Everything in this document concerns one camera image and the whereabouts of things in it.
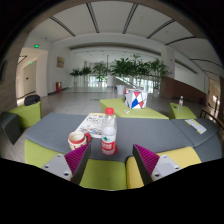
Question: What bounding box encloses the red blue white geometric box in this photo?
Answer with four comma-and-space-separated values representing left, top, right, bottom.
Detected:
125, 88, 148, 109

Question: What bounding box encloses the red round coaster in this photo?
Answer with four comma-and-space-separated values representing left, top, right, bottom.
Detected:
101, 145, 118, 155

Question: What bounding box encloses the framed wall picture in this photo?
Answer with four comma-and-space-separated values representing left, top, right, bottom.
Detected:
57, 57, 65, 68

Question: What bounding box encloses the far clear water bottle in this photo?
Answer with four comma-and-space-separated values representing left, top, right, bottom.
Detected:
178, 96, 183, 110

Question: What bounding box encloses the red and white mug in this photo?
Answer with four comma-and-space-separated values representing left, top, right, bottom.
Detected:
68, 131, 91, 150

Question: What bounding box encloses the green ottoman with box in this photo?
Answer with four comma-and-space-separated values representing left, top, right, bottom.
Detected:
100, 98, 167, 119

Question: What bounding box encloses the row of potted plants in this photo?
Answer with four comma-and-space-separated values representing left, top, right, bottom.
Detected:
70, 54, 169, 89

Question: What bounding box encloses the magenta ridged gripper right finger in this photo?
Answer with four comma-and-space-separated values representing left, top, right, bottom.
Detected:
132, 144, 181, 185

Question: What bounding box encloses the black bag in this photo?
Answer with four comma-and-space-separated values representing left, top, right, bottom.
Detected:
24, 94, 40, 106

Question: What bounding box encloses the grey modular sofa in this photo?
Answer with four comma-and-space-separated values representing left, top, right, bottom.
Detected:
25, 113, 222, 167

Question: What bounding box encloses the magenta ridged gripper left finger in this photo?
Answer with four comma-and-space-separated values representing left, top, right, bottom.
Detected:
42, 144, 91, 185

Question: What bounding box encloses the open magazine on sofa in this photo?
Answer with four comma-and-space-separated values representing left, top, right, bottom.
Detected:
77, 113, 104, 138

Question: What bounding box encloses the yellow white booklet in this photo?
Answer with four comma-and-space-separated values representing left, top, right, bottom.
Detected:
185, 119, 206, 134

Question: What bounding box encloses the green armchair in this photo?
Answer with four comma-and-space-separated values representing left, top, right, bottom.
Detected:
0, 102, 41, 144

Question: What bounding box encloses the yellow seat cushion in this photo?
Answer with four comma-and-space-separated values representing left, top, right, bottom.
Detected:
126, 146, 201, 189

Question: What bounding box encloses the green ottoman with bottle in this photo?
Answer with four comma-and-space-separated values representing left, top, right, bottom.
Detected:
169, 103, 196, 119

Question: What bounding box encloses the red fire extinguisher box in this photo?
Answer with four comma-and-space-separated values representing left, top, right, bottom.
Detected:
56, 82, 62, 93

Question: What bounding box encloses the green seat cushion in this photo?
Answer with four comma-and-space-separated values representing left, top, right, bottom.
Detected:
24, 139, 127, 190

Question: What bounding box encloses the clear water bottle red cap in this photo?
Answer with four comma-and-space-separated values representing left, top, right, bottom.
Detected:
101, 107, 117, 155

